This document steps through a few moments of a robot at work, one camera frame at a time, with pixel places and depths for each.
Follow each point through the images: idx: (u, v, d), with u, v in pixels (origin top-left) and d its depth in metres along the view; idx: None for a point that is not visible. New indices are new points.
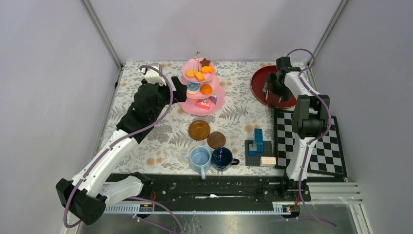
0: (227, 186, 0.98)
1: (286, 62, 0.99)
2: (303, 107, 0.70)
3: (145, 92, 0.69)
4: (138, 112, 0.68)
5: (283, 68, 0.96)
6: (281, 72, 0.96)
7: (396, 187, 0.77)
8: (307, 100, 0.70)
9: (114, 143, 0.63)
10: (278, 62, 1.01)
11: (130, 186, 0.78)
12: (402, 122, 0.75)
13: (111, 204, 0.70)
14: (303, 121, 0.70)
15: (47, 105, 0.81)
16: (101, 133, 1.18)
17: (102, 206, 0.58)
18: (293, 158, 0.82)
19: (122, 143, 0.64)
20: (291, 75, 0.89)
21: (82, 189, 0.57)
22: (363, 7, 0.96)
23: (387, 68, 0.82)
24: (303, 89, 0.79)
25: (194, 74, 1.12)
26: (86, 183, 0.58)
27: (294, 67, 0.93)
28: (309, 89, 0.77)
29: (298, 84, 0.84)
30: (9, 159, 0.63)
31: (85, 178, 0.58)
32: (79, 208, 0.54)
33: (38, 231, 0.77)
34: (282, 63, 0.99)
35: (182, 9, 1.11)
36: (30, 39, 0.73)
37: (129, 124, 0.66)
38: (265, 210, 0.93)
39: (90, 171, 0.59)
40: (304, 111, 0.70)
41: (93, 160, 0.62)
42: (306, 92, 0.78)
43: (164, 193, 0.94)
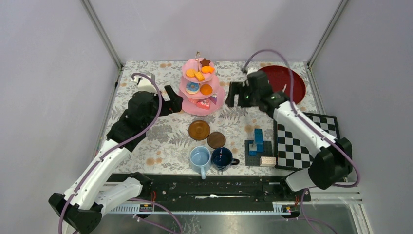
0: (227, 186, 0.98)
1: (263, 86, 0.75)
2: (328, 164, 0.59)
3: (140, 98, 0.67)
4: (130, 121, 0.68)
5: (266, 99, 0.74)
6: (266, 107, 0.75)
7: (396, 188, 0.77)
8: (332, 158, 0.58)
9: (104, 154, 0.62)
10: (253, 85, 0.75)
11: (129, 189, 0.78)
12: (402, 122, 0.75)
13: (115, 205, 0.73)
14: (330, 178, 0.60)
15: (47, 104, 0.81)
16: (101, 134, 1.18)
17: (97, 215, 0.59)
18: (301, 183, 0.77)
19: (112, 154, 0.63)
20: (285, 112, 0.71)
21: (74, 204, 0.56)
22: (363, 7, 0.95)
23: (387, 68, 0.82)
24: (313, 137, 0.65)
25: (194, 74, 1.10)
26: (78, 196, 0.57)
27: (278, 96, 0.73)
28: (324, 137, 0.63)
29: (303, 127, 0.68)
30: (9, 159, 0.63)
31: (77, 191, 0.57)
32: (72, 221, 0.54)
33: (39, 231, 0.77)
34: (260, 90, 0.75)
35: (182, 9, 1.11)
36: (30, 38, 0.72)
37: (120, 132, 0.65)
38: (265, 210, 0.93)
39: (82, 186, 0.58)
40: (330, 170, 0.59)
41: (84, 173, 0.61)
42: (321, 142, 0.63)
43: (164, 193, 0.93)
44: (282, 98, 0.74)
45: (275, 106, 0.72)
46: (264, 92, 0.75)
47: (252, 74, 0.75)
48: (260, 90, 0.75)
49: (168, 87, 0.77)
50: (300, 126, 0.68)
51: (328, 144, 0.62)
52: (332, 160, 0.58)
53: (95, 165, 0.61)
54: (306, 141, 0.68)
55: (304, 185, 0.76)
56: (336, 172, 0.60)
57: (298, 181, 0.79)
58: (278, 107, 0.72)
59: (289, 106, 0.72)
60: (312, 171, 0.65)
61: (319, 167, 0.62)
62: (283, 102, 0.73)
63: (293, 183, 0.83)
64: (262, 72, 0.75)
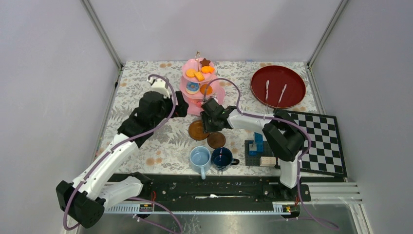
0: (227, 186, 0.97)
1: (214, 106, 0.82)
2: (274, 135, 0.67)
3: (151, 97, 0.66)
4: (140, 118, 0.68)
5: (220, 115, 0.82)
6: (222, 122, 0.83)
7: (396, 188, 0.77)
8: (273, 128, 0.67)
9: (115, 146, 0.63)
10: (206, 108, 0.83)
11: (128, 188, 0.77)
12: (402, 122, 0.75)
13: (112, 204, 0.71)
14: (287, 147, 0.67)
15: (47, 104, 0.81)
16: (101, 134, 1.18)
17: (101, 209, 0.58)
18: (288, 172, 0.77)
19: (122, 146, 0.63)
20: (235, 117, 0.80)
21: (82, 191, 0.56)
22: (363, 7, 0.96)
23: (387, 68, 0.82)
24: (257, 121, 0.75)
25: (194, 74, 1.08)
26: (86, 185, 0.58)
27: (228, 108, 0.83)
28: (264, 116, 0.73)
29: (249, 119, 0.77)
30: (9, 159, 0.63)
31: (86, 180, 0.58)
32: (78, 210, 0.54)
33: (38, 231, 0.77)
34: (213, 111, 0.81)
35: (182, 9, 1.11)
36: (30, 39, 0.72)
37: (130, 128, 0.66)
38: (265, 210, 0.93)
39: (91, 174, 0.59)
40: (280, 140, 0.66)
41: (94, 162, 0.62)
42: (263, 121, 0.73)
43: (164, 193, 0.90)
44: (229, 108, 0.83)
45: (226, 116, 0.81)
46: (216, 112, 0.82)
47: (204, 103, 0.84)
48: (213, 111, 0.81)
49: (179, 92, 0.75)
50: (247, 120, 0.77)
51: (269, 119, 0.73)
52: (274, 130, 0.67)
53: (105, 156, 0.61)
54: (258, 129, 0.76)
55: (290, 171, 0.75)
56: (290, 141, 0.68)
57: (285, 173, 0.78)
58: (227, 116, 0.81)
59: (235, 112, 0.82)
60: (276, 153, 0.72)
61: (273, 145, 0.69)
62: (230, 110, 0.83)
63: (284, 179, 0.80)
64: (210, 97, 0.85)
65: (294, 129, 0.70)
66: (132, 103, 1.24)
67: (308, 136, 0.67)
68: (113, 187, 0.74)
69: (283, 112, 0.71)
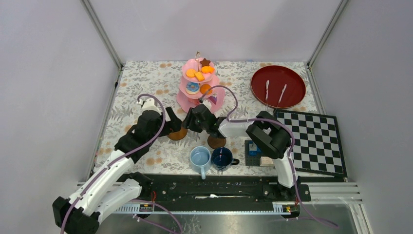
0: (227, 186, 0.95)
1: (208, 116, 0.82)
2: (259, 134, 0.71)
3: (148, 115, 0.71)
4: (137, 134, 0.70)
5: (213, 127, 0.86)
6: (216, 133, 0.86)
7: (396, 188, 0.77)
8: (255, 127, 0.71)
9: (111, 162, 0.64)
10: (198, 116, 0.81)
11: (126, 194, 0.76)
12: (402, 122, 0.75)
13: (108, 213, 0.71)
14: (273, 145, 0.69)
15: (47, 104, 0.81)
16: (101, 134, 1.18)
17: (96, 224, 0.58)
18: (283, 170, 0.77)
19: (119, 163, 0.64)
20: (223, 125, 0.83)
21: (78, 207, 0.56)
22: (363, 7, 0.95)
23: (387, 68, 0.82)
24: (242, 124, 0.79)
25: (194, 74, 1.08)
26: (83, 200, 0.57)
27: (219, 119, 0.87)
28: (248, 120, 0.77)
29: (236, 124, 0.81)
30: (9, 159, 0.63)
31: (82, 196, 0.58)
32: (74, 226, 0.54)
33: (39, 231, 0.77)
34: (207, 121, 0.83)
35: (182, 9, 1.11)
36: (30, 38, 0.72)
37: (126, 144, 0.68)
38: (265, 210, 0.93)
39: (87, 190, 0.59)
40: (265, 139, 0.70)
41: (90, 178, 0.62)
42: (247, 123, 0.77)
43: (164, 193, 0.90)
44: (221, 119, 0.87)
45: (217, 126, 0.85)
46: (210, 122, 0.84)
47: (196, 109, 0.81)
48: (207, 121, 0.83)
49: (169, 108, 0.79)
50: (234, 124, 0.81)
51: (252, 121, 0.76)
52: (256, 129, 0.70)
53: (102, 172, 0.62)
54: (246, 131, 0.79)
55: (284, 170, 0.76)
56: (276, 138, 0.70)
57: (280, 172, 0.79)
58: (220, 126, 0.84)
59: (225, 121, 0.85)
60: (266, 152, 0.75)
61: (261, 144, 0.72)
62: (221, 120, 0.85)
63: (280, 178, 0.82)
64: (203, 105, 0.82)
65: (277, 127, 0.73)
66: (132, 103, 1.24)
67: (290, 131, 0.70)
68: (111, 194, 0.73)
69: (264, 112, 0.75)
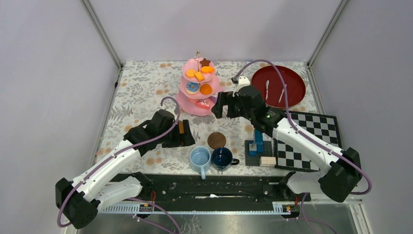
0: (227, 186, 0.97)
1: (258, 104, 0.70)
2: (343, 180, 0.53)
3: (164, 112, 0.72)
4: (148, 129, 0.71)
5: (265, 120, 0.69)
6: (264, 126, 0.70)
7: (396, 189, 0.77)
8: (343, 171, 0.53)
9: (118, 151, 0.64)
10: (246, 101, 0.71)
11: (126, 190, 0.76)
12: (402, 122, 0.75)
13: (107, 205, 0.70)
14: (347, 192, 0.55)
15: (47, 104, 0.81)
16: (101, 134, 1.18)
17: (93, 211, 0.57)
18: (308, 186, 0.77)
19: (125, 153, 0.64)
20: (284, 130, 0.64)
21: (80, 191, 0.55)
22: (363, 6, 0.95)
23: (387, 68, 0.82)
24: (321, 153, 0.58)
25: (194, 74, 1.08)
26: (85, 185, 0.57)
27: (275, 113, 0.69)
28: (331, 151, 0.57)
29: (307, 144, 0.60)
30: (9, 159, 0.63)
31: (85, 180, 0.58)
32: (73, 210, 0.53)
33: (39, 231, 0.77)
34: (255, 109, 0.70)
35: (183, 9, 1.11)
36: (30, 39, 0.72)
37: (137, 137, 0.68)
38: (266, 210, 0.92)
39: (91, 175, 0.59)
40: (342, 186, 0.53)
41: (96, 165, 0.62)
42: (329, 157, 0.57)
43: (164, 193, 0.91)
44: (279, 115, 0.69)
45: (274, 125, 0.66)
46: (259, 111, 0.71)
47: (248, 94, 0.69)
48: (256, 110, 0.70)
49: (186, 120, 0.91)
50: (304, 143, 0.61)
51: (337, 157, 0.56)
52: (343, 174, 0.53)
53: (107, 160, 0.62)
54: (313, 159, 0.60)
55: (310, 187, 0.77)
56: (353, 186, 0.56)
57: (301, 182, 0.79)
58: (276, 126, 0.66)
59: (287, 124, 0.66)
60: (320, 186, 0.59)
61: (331, 185, 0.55)
62: (279, 120, 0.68)
63: (294, 180, 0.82)
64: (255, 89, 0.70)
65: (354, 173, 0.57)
66: (132, 103, 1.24)
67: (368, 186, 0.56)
68: (112, 187, 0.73)
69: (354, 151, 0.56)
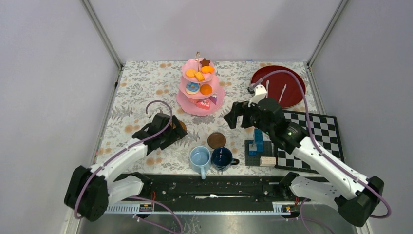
0: (227, 186, 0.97)
1: (279, 119, 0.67)
2: (366, 209, 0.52)
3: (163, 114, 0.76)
4: (151, 130, 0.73)
5: (284, 136, 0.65)
6: (283, 143, 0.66)
7: (395, 189, 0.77)
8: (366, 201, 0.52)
9: (132, 144, 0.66)
10: (266, 115, 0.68)
11: (129, 186, 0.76)
12: (402, 122, 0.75)
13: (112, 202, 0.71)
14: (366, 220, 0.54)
15: (47, 104, 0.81)
16: (101, 134, 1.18)
17: (105, 202, 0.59)
18: (312, 194, 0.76)
19: (138, 146, 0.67)
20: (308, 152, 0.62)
21: (100, 175, 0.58)
22: (363, 6, 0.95)
23: (387, 69, 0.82)
24: (346, 180, 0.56)
25: (194, 74, 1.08)
26: (104, 170, 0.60)
27: (297, 131, 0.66)
28: (358, 179, 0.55)
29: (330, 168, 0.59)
30: (9, 159, 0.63)
31: (104, 166, 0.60)
32: (91, 195, 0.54)
33: (38, 231, 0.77)
34: (276, 124, 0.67)
35: (183, 9, 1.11)
36: (30, 39, 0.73)
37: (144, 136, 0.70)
38: (265, 210, 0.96)
39: (109, 163, 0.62)
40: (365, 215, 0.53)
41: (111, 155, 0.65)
42: (355, 185, 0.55)
43: (164, 193, 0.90)
44: (300, 132, 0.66)
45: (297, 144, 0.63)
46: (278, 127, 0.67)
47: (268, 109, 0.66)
48: (276, 125, 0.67)
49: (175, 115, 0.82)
50: (328, 167, 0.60)
51: (363, 186, 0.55)
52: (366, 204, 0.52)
53: (122, 151, 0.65)
54: (336, 183, 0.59)
55: (314, 195, 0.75)
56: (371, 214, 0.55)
57: (308, 188, 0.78)
58: (299, 146, 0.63)
59: (309, 144, 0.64)
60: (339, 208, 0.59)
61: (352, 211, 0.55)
62: (302, 138, 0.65)
63: (300, 185, 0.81)
64: (277, 104, 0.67)
65: None
66: (132, 103, 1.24)
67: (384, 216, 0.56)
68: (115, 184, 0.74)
69: (380, 181, 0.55)
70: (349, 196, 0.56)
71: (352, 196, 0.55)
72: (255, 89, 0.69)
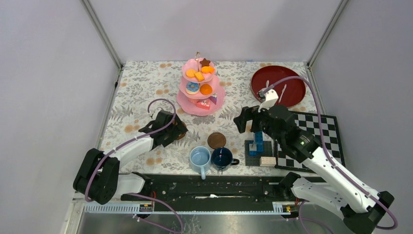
0: (227, 186, 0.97)
1: (290, 127, 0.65)
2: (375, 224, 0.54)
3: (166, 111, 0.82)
4: (155, 126, 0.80)
5: (295, 145, 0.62)
6: (295, 152, 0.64)
7: (395, 189, 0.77)
8: (376, 215, 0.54)
9: (140, 136, 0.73)
10: (277, 123, 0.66)
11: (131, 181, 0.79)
12: (403, 122, 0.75)
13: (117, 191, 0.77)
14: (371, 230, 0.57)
15: (47, 105, 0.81)
16: (101, 134, 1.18)
17: (114, 186, 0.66)
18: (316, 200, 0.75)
19: (144, 138, 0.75)
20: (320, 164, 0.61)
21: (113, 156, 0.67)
22: (363, 6, 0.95)
23: (387, 68, 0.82)
24: (358, 194, 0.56)
25: (194, 74, 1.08)
26: (117, 153, 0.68)
27: (309, 140, 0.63)
28: (370, 195, 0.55)
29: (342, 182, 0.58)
30: (9, 159, 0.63)
31: (116, 150, 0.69)
32: (103, 176, 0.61)
33: (38, 231, 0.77)
34: (287, 132, 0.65)
35: (183, 9, 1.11)
36: (30, 39, 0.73)
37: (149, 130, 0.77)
38: (266, 210, 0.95)
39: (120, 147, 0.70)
40: (373, 228, 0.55)
41: None
42: (366, 200, 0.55)
43: (165, 193, 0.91)
44: (312, 141, 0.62)
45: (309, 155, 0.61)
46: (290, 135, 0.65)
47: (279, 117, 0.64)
48: (287, 133, 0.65)
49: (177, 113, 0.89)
50: (340, 180, 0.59)
51: (374, 201, 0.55)
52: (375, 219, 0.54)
53: (131, 140, 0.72)
54: (346, 196, 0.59)
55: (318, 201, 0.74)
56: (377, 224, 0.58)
57: (311, 194, 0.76)
58: (311, 157, 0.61)
59: (322, 154, 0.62)
60: (346, 218, 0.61)
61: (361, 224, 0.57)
62: (314, 148, 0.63)
63: (303, 188, 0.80)
64: (289, 111, 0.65)
65: None
66: (132, 103, 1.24)
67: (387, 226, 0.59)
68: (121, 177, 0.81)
69: (390, 197, 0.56)
70: (359, 210, 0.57)
71: (362, 209, 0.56)
72: (267, 94, 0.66)
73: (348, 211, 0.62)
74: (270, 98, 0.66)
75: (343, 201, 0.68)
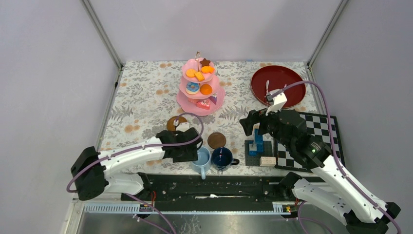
0: (227, 186, 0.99)
1: (301, 133, 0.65)
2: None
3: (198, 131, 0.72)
4: (178, 137, 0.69)
5: (305, 151, 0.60)
6: (305, 159, 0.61)
7: (394, 189, 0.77)
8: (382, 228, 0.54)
9: (149, 145, 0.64)
10: (288, 129, 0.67)
11: (129, 184, 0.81)
12: (403, 122, 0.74)
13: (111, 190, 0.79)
14: None
15: (47, 104, 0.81)
16: (101, 134, 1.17)
17: (99, 190, 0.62)
18: (319, 203, 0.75)
19: (154, 149, 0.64)
20: (331, 173, 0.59)
21: (102, 165, 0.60)
22: (363, 6, 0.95)
23: (387, 68, 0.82)
24: (366, 205, 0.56)
25: (194, 74, 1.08)
26: (108, 162, 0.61)
27: (321, 147, 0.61)
28: (379, 207, 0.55)
29: (352, 193, 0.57)
30: (9, 159, 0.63)
31: (111, 157, 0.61)
32: (86, 181, 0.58)
33: (38, 231, 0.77)
34: (298, 139, 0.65)
35: (183, 9, 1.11)
36: (30, 39, 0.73)
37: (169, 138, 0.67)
38: (265, 210, 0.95)
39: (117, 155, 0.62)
40: None
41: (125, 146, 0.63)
42: (374, 212, 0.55)
43: (164, 193, 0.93)
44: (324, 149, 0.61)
45: (319, 163, 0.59)
46: (301, 142, 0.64)
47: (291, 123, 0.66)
48: (297, 140, 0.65)
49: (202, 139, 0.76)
50: (350, 191, 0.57)
51: (382, 213, 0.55)
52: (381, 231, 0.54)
53: (136, 148, 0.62)
54: (353, 206, 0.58)
55: (320, 203, 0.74)
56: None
57: (311, 196, 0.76)
58: (323, 166, 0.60)
59: (333, 164, 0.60)
60: (350, 225, 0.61)
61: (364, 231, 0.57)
62: (325, 156, 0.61)
63: (304, 190, 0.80)
64: (301, 117, 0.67)
65: None
66: (132, 103, 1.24)
67: None
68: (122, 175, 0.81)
69: (396, 209, 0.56)
70: (364, 219, 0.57)
71: (369, 220, 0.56)
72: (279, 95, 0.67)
73: (353, 219, 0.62)
74: (277, 102, 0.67)
75: (346, 207, 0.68)
